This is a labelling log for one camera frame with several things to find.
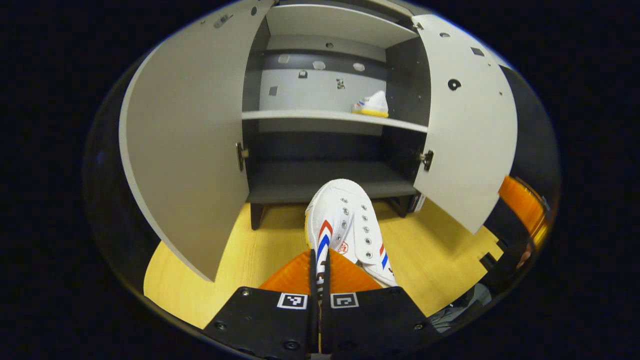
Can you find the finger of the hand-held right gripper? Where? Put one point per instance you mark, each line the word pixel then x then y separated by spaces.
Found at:
pixel 520 202

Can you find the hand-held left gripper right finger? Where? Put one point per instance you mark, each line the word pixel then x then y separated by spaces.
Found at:
pixel 375 320

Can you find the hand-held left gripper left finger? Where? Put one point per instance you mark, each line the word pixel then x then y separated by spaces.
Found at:
pixel 265 320

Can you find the white shoe cabinet door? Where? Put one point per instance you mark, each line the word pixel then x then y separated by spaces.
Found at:
pixel 190 140
pixel 465 140

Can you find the white striped shoe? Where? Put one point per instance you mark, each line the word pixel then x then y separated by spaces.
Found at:
pixel 374 105
pixel 345 215

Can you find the metal door hinge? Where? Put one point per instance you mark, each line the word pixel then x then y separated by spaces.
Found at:
pixel 241 156
pixel 426 160

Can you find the black backdrop cloth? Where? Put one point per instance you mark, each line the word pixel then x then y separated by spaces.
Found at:
pixel 535 140

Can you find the blue white box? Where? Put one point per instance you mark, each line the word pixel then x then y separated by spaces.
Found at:
pixel 417 202

